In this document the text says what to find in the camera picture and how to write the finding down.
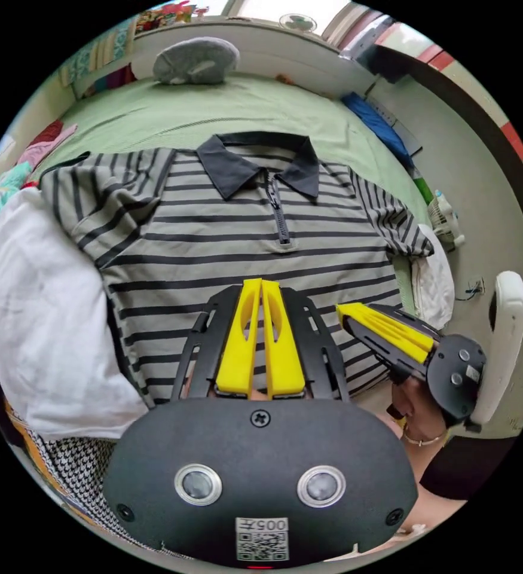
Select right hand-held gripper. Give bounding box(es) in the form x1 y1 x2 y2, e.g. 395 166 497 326
336 302 487 426

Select houndstooth garment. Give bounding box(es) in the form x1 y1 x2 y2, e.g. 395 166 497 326
35 435 166 555

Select person's right forearm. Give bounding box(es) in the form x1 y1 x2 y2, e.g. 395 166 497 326
375 412 448 487

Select grey cushion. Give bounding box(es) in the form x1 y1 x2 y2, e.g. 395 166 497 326
152 36 241 87

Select striped polo shirt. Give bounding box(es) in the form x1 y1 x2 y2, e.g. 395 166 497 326
39 132 436 410

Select blue mat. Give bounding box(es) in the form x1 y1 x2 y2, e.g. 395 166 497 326
341 91 417 169

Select small white fan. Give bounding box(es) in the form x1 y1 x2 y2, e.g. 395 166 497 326
426 189 466 253

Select round fan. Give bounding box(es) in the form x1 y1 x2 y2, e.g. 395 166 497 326
279 12 319 35

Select curtain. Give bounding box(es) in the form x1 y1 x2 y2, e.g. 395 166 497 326
322 7 381 51

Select white cloth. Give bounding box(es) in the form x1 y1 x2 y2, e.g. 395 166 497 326
409 223 455 332
0 185 151 442

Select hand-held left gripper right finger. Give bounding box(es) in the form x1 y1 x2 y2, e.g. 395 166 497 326
261 280 307 401

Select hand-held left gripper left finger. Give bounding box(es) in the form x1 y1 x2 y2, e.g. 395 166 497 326
215 277 262 399

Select person's body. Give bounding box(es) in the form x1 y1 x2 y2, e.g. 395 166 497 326
415 437 506 539

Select person's right hand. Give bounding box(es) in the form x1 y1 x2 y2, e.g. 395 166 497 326
386 375 450 442

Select window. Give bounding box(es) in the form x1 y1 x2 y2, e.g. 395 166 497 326
223 0 354 29

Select pile of clothes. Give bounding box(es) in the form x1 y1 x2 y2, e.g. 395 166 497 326
0 119 79 346

